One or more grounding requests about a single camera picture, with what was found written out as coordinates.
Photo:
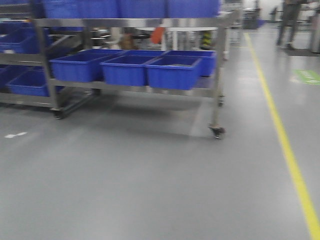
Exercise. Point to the blue bin front left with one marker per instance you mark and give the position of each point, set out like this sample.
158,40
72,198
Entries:
83,66

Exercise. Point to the blue bin lower left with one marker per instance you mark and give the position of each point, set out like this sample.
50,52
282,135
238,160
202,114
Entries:
29,83

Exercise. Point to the blue bin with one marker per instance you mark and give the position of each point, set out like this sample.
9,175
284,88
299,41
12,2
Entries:
83,66
29,83
129,68
173,72

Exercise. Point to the blue bin front middle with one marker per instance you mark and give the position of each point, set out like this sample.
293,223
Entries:
129,68

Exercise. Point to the stainless steel shelf cart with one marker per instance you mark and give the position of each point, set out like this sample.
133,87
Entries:
207,86

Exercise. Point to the person in dark clothes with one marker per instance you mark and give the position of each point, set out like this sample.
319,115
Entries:
291,10

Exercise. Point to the blue bin front right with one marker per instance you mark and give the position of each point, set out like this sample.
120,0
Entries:
173,72

